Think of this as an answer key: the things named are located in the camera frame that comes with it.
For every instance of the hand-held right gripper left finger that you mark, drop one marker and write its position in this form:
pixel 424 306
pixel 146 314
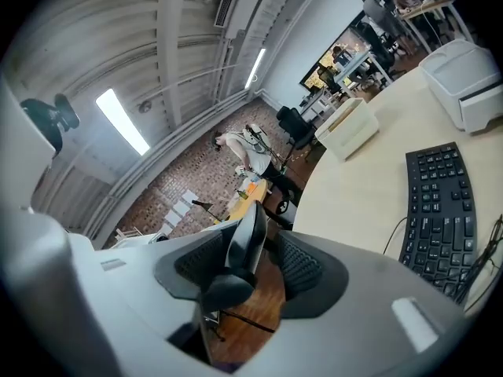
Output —
pixel 129 285

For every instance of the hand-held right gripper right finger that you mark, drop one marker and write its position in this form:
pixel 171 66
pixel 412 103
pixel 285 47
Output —
pixel 353 312

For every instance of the black keyboard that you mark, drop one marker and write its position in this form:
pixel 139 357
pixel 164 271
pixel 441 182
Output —
pixel 442 218

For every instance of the white paper sheets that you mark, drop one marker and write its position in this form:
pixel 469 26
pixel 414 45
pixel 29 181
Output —
pixel 181 208

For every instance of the round yellow table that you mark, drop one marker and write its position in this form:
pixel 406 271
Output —
pixel 251 200

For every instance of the long ceiling light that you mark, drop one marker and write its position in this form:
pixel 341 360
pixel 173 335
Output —
pixel 255 68
pixel 122 122

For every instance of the cream desk organiser box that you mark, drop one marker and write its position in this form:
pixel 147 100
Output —
pixel 347 128

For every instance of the white office desk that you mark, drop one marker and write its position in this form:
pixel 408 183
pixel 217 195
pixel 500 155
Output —
pixel 359 59

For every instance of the white plastic drawer box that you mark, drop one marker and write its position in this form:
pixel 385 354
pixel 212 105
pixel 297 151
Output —
pixel 463 77

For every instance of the ceiling air vent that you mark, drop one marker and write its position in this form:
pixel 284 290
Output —
pixel 227 2

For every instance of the white wooden-top table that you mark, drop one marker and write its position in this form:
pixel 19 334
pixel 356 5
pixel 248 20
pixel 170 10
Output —
pixel 432 5

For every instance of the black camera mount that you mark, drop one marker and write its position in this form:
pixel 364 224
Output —
pixel 49 122

